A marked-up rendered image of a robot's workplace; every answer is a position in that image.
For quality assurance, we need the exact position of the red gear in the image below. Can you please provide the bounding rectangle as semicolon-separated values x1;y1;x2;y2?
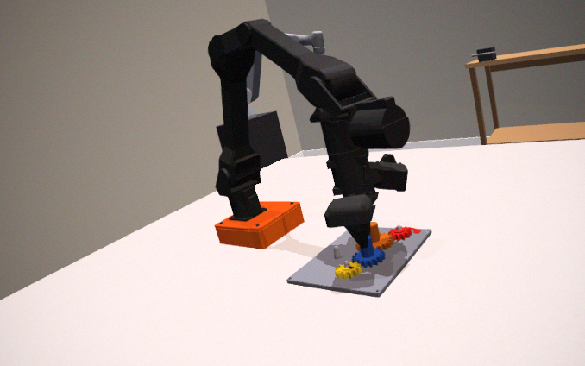
388;226;412;241

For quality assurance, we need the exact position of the yellow gear with black stripe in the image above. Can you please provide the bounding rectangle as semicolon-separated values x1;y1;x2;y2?
335;262;362;280

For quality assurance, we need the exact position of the orange gear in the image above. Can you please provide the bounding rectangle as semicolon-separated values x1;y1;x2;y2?
370;222;393;251

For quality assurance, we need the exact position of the blue gear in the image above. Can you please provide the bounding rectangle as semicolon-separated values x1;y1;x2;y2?
351;236;385;268

